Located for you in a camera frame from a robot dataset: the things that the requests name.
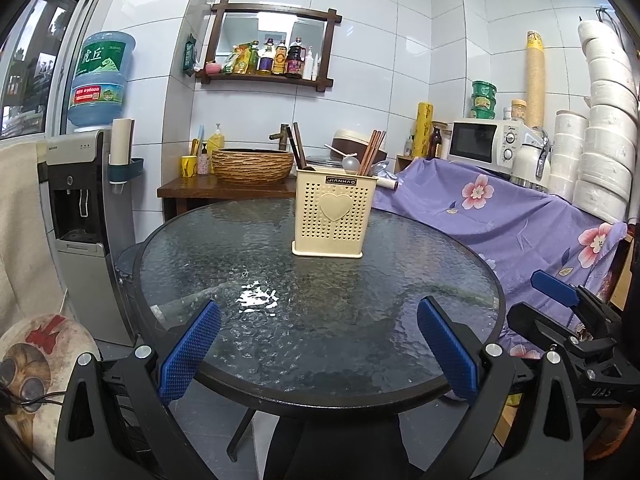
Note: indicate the brown white rice cooker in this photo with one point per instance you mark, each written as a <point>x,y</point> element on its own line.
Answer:
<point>350,139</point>

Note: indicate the green hanging packet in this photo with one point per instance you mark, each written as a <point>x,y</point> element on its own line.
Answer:
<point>190,55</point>

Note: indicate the blue toothbrush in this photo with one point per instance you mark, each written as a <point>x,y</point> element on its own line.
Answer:
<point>199,140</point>

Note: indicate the woven brown basin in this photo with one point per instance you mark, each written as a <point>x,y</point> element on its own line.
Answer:
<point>250,167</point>

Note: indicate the pink small container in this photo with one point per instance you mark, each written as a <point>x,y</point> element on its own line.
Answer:
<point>213,67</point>

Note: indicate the cream plastic utensil holder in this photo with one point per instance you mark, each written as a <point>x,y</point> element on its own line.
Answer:
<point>332,230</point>

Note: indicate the black chopstick thin gold band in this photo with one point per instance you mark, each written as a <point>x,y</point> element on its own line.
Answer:
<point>296,145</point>

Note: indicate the blue water bottle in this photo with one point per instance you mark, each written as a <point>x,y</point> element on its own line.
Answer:
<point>100,85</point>

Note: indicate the brass faucet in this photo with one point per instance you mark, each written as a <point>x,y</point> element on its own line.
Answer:
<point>281,137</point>

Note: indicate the stack of green bowls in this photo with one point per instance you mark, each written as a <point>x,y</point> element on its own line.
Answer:
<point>483,100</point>

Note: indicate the floral pump bottle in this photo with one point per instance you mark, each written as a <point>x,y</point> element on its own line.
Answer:
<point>203,162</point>

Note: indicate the dark soy sauce bottle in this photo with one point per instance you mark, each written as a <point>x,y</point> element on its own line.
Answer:
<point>295,60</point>

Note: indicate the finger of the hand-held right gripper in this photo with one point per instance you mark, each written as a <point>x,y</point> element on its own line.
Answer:
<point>552,282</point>
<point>530,322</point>

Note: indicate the white paper cup tube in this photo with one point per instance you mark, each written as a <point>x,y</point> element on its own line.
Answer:
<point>121,140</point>

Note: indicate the dark glass bottle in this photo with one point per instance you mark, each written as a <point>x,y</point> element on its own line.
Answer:
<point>437,142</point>

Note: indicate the yellow cup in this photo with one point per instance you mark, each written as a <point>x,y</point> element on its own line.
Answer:
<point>189,166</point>

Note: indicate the white squeeze bottle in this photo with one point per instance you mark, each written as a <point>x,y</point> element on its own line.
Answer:
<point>308,65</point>

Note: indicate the white microwave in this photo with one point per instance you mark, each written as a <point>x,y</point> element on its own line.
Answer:
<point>475,142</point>

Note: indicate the yellow green oil bottle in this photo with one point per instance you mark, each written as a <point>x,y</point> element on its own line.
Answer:
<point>242,60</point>

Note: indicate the wooden counter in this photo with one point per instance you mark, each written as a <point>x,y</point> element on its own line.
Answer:
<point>225,192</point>

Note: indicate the beige cloth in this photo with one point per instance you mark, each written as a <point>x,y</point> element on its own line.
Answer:
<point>25,240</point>

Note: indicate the white thermos kettle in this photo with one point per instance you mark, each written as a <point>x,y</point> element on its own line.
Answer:
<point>530,160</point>

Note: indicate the small wooden box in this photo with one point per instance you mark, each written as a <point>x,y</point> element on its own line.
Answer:
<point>404,164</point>

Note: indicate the window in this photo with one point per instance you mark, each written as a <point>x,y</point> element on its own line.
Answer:
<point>45,70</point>

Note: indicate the yellow roll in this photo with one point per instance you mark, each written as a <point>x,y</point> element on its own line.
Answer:
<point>424,130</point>

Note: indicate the metal spoon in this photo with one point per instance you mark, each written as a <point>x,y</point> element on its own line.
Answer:
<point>351,164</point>
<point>382,167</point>

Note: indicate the yellow soap bottle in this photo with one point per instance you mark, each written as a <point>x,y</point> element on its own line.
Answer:
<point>216,140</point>

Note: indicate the jar with tan lid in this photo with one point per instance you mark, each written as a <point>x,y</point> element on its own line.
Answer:
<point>518,110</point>

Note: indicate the tall stack white paper bowls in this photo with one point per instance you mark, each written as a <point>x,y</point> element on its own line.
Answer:
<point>607,135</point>

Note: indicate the grey water dispenser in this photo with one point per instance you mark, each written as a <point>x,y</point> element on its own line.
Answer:
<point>80,220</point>

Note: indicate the amber sauce bottle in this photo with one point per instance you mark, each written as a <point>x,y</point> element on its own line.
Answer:
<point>280,60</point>

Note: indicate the tall brown paper cup stack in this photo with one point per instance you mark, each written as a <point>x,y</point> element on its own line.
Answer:
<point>535,80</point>

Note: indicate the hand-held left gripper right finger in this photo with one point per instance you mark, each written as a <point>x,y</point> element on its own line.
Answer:
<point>447,350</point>

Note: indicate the black chopstick wide gold end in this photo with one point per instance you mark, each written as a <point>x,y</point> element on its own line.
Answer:
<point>300,142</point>

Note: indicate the small clear bottle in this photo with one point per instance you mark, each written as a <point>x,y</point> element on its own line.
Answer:
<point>409,147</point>

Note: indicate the wooden framed wall shelf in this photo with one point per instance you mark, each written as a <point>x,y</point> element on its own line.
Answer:
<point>325,50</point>

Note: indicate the purple floral cloth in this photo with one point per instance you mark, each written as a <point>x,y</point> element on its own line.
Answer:
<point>475,225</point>

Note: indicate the short stack white paper bowls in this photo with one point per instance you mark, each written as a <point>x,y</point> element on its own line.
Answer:
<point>567,150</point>

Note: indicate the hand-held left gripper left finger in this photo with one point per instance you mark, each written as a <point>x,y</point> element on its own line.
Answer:
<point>192,345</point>

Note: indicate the teal cup holder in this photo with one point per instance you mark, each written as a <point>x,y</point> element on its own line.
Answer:
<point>127,172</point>

